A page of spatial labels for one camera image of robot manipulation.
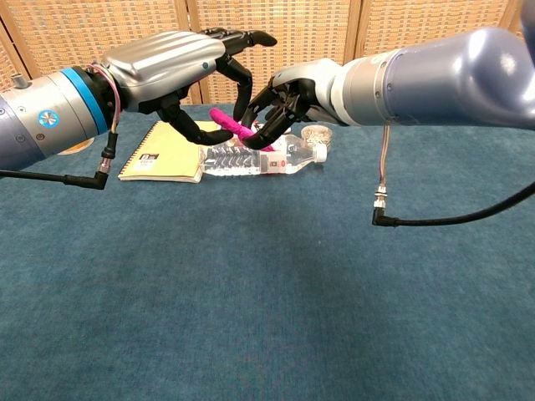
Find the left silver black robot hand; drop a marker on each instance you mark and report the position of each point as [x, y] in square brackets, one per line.
[163, 62]

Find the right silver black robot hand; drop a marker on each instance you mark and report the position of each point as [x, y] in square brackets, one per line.
[305, 89]

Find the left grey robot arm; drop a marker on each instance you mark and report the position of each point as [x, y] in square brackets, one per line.
[42, 121]

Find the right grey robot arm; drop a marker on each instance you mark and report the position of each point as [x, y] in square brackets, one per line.
[439, 83]

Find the clear round pin container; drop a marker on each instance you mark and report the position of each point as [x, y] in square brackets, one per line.
[317, 133]

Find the clear plastic water bottle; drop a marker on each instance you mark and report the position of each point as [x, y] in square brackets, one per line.
[292, 156]

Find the woven wooden folding screen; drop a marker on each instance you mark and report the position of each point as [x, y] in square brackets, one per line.
[292, 21]

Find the kraft spiral notebook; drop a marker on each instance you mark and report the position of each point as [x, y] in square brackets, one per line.
[167, 154]

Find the orange fruit jelly cup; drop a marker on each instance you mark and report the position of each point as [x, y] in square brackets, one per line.
[79, 147]

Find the teal velvet tablecloth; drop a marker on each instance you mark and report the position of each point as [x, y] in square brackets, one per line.
[167, 292]

